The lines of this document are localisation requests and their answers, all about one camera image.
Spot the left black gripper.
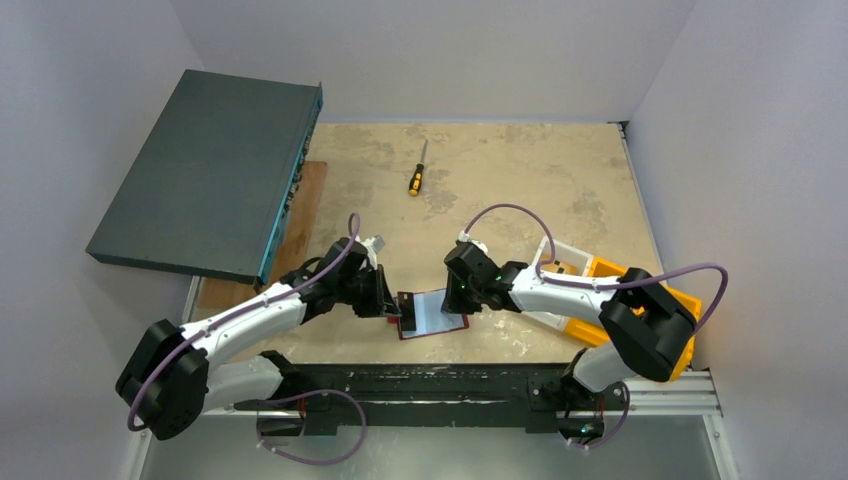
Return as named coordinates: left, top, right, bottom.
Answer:
left=335, top=263, right=400, bottom=317

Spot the red card holder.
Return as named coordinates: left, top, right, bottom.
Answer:
left=388, top=289, right=469, bottom=340

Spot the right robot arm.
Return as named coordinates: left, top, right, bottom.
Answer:
left=443, top=241, right=696, bottom=407

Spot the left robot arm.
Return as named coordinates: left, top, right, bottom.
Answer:
left=115, top=236, right=400, bottom=440

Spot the yellow black screwdriver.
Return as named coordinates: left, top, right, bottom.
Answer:
left=408, top=139, right=429, bottom=197

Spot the wooden board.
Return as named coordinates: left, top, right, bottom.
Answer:
left=183, top=161, right=328, bottom=322

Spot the yellow plastic bin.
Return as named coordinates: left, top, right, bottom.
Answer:
left=561, top=256, right=702, bottom=382

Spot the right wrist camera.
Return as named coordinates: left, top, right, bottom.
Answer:
left=457, top=230, right=489, bottom=254

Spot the white frame tray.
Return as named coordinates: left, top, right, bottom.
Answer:
left=526, top=236, right=594, bottom=333

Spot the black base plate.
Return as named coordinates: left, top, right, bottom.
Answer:
left=235, top=363, right=625, bottom=440

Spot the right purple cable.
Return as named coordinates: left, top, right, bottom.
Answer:
left=460, top=203, right=730, bottom=452

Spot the dark grey network switch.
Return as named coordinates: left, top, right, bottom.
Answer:
left=86, top=70, right=323, bottom=287

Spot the aluminium rail frame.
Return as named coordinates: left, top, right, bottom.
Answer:
left=200, top=372, right=718, bottom=415

